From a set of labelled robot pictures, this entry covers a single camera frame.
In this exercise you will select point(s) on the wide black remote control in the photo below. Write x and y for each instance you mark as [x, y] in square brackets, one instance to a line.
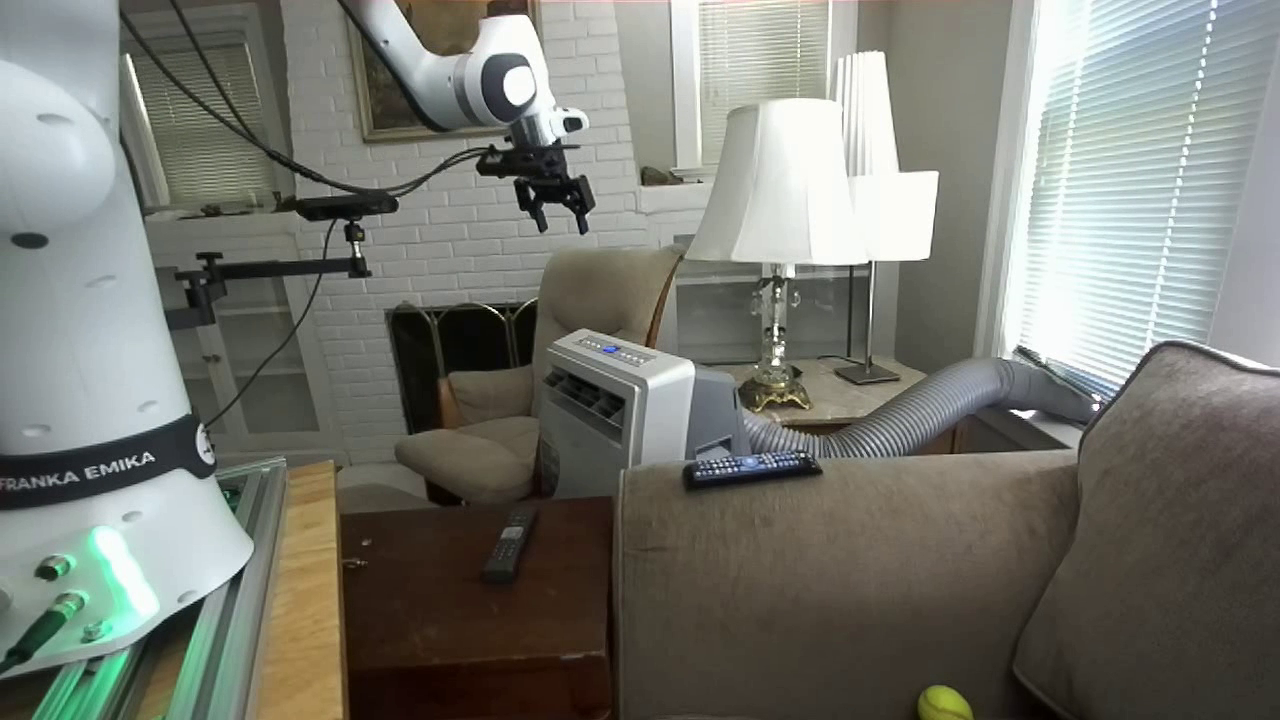
[752, 468]

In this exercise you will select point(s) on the white portable air conditioner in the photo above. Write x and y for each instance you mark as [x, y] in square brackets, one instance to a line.
[615, 415]

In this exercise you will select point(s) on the white glass door cabinet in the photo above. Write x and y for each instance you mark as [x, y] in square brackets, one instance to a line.
[250, 370]

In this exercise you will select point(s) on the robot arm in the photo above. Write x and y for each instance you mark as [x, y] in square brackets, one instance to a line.
[90, 300]

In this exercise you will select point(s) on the metal lamp with pleated shade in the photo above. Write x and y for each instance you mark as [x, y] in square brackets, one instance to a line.
[890, 210]

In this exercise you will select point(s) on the beige sofa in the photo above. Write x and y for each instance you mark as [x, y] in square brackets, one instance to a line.
[820, 590]

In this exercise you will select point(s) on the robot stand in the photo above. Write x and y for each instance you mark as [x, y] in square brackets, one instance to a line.
[300, 600]

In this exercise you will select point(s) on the slim black remote control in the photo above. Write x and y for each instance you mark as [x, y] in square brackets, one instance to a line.
[510, 545]

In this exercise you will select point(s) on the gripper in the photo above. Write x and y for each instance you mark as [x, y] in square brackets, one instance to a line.
[545, 177]

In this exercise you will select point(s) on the crystal table lamp white shade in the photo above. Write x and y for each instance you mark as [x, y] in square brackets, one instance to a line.
[778, 190]

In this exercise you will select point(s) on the window with white blinds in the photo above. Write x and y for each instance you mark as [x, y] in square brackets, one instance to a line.
[200, 140]
[1130, 180]
[760, 70]

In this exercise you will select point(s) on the marble top end table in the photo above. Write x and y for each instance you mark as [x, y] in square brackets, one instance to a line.
[850, 395]

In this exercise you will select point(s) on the yellow tennis ball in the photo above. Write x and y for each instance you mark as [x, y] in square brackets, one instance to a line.
[943, 705]

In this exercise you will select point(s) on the framed painting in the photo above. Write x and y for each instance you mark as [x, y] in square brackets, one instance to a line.
[385, 95]

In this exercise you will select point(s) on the dark wooden side table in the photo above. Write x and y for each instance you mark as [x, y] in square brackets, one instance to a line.
[450, 620]

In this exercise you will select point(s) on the beige sofa cushion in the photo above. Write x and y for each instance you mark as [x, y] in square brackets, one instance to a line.
[1170, 560]

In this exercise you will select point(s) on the camera on mount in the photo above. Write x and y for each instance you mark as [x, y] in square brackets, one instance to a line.
[345, 206]

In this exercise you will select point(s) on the black fireplace screen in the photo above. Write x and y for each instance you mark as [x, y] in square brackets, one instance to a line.
[440, 345]

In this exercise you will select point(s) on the beige armchair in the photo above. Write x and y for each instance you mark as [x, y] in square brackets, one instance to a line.
[480, 450]

